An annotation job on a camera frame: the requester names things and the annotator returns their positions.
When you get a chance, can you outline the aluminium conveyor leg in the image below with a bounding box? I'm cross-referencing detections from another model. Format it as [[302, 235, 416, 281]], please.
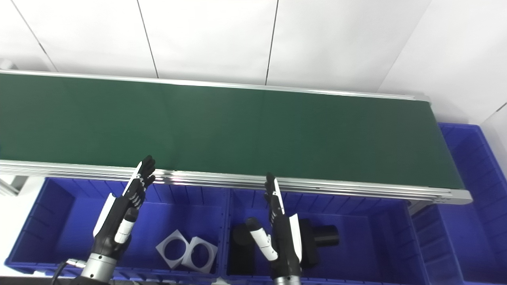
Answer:
[[0, 174, 29, 197], [408, 200, 433, 216]]

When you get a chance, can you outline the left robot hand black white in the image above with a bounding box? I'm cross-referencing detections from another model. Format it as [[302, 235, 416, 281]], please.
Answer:
[[92, 156, 156, 258]]

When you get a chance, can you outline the white square ring part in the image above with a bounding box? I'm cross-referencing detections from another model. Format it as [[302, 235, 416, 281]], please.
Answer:
[[155, 229, 190, 270], [181, 236, 218, 274]]

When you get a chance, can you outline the green conveyor belt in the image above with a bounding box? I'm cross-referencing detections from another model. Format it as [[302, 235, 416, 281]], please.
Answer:
[[0, 73, 465, 190], [0, 69, 473, 205]]

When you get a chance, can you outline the blue bin with white parts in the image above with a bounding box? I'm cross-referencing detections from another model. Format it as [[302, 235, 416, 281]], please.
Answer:
[[5, 177, 230, 282]]

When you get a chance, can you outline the blue bin with black parts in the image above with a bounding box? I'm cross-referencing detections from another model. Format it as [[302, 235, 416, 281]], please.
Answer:
[[224, 188, 430, 285]]

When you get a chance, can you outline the empty blue bin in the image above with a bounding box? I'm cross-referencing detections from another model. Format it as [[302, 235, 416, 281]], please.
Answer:
[[412, 123, 507, 285]]

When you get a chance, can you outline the black cylinder block part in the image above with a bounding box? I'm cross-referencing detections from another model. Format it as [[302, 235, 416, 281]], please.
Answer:
[[297, 218, 340, 270], [230, 224, 256, 276]]

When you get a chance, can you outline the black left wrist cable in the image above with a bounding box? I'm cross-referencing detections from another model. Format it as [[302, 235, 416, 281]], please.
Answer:
[[51, 258, 86, 285]]

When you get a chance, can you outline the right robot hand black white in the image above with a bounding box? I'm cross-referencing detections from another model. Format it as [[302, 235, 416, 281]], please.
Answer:
[[245, 173, 304, 278]]

